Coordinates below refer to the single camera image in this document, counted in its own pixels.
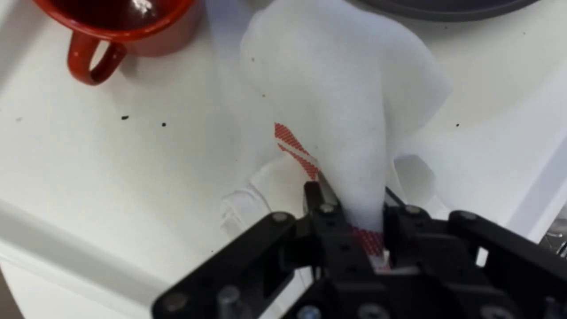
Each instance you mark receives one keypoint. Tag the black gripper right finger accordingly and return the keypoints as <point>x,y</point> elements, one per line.
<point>471,242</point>

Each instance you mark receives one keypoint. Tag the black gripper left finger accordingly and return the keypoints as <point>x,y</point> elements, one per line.
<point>276,249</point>

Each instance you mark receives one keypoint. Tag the white towel with red stripes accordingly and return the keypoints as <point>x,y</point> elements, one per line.
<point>342,107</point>
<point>253,192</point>

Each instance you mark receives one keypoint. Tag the black frying pan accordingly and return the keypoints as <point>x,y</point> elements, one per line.
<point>436,8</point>

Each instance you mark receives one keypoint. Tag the red mug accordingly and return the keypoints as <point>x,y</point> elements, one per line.
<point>117,19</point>

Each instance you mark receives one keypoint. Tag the white plastic tray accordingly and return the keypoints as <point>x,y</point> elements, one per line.
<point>117,178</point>

